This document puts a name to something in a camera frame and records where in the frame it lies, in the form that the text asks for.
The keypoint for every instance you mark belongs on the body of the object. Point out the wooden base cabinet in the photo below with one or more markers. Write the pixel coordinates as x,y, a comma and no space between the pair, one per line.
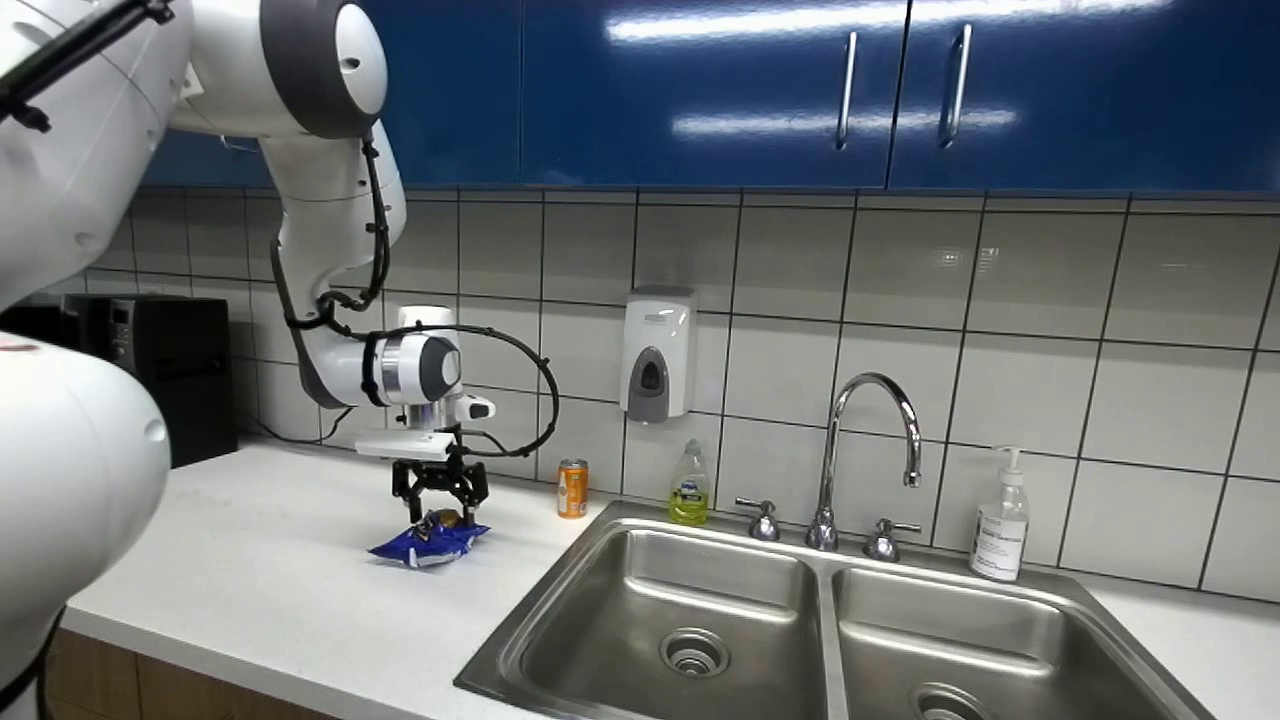
145,686

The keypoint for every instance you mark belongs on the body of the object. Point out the stainless steel double sink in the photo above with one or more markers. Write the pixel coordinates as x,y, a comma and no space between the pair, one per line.
744,625

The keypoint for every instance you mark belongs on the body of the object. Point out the small orange bottle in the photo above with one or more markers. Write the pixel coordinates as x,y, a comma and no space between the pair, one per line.
574,491

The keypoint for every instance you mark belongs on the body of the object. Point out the chrome gooseneck faucet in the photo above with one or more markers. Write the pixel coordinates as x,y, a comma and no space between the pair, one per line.
831,464

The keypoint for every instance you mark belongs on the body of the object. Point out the yellow-green dish soap bottle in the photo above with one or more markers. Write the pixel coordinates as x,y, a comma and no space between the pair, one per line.
688,495

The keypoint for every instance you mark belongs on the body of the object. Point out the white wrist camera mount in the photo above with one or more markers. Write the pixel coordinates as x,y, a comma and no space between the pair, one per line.
405,450

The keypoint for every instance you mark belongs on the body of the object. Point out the blue Doritos chip bag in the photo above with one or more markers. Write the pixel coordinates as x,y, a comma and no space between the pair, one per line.
428,541

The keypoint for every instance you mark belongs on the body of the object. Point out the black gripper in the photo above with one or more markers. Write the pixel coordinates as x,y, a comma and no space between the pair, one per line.
442,478

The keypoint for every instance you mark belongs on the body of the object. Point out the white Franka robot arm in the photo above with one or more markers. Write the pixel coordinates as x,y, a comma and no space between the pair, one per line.
82,160

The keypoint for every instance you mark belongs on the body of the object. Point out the black microwave oven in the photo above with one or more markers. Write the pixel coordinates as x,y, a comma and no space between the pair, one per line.
182,383

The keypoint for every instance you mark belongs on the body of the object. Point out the clear pump soap bottle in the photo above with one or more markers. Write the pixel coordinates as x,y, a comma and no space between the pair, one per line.
1003,532

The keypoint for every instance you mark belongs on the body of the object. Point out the blue glossy cabinet door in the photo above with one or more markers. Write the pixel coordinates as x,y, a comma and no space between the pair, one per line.
493,83
744,83
1122,92

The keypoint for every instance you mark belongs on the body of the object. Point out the white wall soap dispenser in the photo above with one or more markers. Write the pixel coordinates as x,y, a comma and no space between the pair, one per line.
658,360

